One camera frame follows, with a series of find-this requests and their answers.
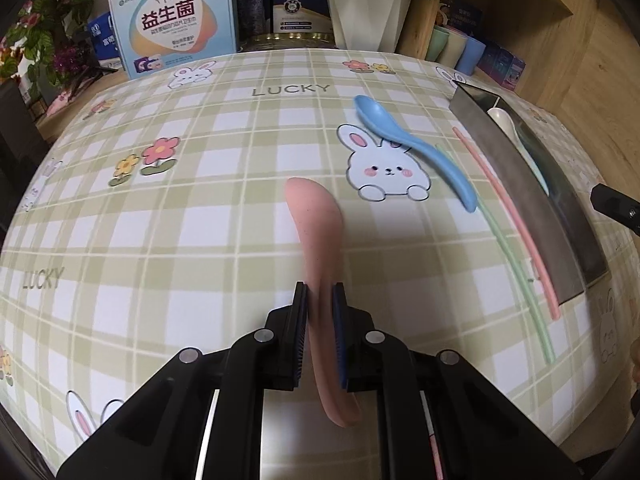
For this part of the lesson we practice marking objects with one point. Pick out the green cup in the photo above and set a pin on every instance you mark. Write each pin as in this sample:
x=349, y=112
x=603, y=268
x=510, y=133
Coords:
x=437, y=45

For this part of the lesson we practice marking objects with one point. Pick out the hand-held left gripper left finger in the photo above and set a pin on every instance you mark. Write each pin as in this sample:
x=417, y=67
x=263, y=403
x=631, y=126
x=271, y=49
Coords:
x=300, y=335

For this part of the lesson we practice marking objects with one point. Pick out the green chopstick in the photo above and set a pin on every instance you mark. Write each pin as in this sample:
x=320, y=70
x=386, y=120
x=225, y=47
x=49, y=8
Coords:
x=505, y=240

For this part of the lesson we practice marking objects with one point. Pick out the beige cup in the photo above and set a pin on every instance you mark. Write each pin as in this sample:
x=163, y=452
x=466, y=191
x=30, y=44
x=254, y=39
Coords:
x=456, y=50

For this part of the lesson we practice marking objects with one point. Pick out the cream spoon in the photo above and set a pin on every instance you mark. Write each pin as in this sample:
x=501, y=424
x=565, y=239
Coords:
x=500, y=117

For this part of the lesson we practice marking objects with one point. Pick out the purple box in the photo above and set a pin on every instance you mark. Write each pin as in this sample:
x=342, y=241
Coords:
x=502, y=67

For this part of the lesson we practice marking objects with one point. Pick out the light blue labelled box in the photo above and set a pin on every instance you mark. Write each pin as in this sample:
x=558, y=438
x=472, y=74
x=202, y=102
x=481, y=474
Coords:
x=170, y=25

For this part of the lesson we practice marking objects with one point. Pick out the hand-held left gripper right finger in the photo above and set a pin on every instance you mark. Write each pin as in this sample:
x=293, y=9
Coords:
x=341, y=340

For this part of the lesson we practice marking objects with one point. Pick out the dark navy box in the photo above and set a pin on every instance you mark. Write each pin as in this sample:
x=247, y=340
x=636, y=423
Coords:
x=252, y=5

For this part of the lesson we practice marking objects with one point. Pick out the blue white box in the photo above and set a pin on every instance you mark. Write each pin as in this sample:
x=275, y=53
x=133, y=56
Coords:
x=105, y=40

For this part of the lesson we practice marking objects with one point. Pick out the dark blue box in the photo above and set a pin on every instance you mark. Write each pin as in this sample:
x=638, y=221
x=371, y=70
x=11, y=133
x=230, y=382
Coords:
x=462, y=10

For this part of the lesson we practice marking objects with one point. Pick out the blue cup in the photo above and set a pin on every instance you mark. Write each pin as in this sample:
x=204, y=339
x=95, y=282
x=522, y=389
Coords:
x=471, y=57

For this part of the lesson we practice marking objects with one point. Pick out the blue spoon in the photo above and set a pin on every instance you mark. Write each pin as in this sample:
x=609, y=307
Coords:
x=380, y=117

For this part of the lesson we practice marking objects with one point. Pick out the pink spoon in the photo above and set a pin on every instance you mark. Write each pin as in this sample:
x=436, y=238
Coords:
x=315, y=220

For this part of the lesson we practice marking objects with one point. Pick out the wooden shelf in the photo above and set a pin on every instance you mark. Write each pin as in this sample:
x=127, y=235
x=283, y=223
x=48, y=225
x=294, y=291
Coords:
x=550, y=10

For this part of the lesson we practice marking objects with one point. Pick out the pink chopstick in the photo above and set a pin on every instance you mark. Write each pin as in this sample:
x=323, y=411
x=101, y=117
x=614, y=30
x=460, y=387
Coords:
x=436, y=460
x=510, y=210

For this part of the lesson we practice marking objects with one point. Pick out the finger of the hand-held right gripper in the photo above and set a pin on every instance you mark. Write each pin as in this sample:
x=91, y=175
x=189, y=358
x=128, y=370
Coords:
x=615, y=205

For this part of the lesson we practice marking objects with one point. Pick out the stainless steel utensil tray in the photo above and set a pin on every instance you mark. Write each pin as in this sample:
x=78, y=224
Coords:
x=525, y=195

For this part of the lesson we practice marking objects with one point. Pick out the gold tin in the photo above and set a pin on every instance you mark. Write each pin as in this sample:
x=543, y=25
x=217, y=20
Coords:
x=287, y=42

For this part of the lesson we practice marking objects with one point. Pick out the checked rabbit print tablecloth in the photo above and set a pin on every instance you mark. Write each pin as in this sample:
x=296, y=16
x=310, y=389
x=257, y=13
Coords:
x=200, y=220

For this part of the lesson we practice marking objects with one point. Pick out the white flower pot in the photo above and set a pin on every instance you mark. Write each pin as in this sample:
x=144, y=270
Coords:
x=370, y=15

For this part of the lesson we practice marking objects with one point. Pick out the pink flower plant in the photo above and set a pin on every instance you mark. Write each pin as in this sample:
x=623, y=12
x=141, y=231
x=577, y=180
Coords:
x=45, y=35

